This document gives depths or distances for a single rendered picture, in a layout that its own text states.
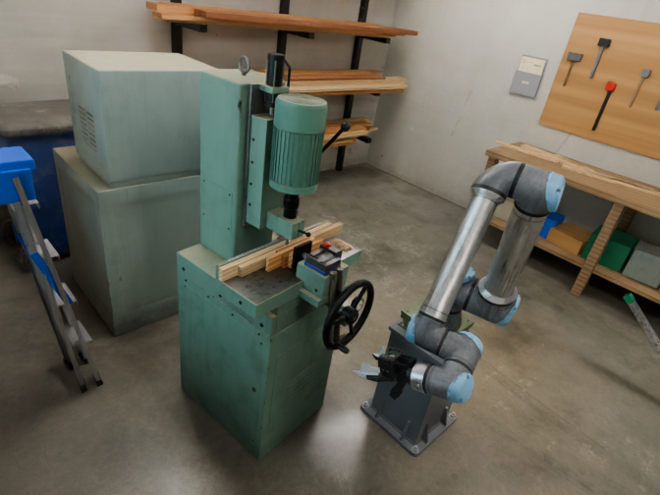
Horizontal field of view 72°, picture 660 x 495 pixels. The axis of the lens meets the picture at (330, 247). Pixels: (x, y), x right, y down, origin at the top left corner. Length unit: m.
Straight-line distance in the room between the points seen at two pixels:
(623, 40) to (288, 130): 3.35
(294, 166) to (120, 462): 1.45
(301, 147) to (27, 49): 2.44
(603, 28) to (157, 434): 4.16
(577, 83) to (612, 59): 0.29
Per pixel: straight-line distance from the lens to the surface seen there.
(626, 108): 4.40
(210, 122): 1.77
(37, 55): 3.66
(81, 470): 2.29
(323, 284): 1.59
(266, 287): 1.61
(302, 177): 1.57
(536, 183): 1.53
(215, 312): 1.91
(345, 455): 2.29
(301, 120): 1.50
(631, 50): 4.41
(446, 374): 1.41
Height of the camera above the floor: 1.83
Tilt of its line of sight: 29 degrees down
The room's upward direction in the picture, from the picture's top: 9 degrees clockwise
